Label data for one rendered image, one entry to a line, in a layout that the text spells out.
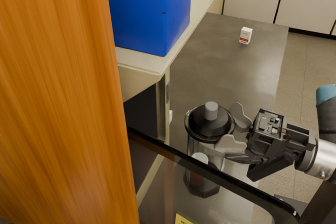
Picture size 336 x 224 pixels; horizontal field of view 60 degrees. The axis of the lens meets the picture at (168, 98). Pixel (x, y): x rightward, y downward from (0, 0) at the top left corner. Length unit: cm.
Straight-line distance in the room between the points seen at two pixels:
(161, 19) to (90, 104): 13
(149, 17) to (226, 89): 91
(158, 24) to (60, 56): 13
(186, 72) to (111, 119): 101
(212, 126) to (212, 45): 95
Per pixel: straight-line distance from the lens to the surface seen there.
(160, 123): 91
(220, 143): 59
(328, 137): 74
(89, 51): 27
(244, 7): 371
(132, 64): 37
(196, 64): 136
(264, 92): 127
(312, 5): 364
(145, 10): 36
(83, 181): 47
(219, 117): 62
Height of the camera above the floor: 172
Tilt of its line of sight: 42 degrees down
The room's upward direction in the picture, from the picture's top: straight up
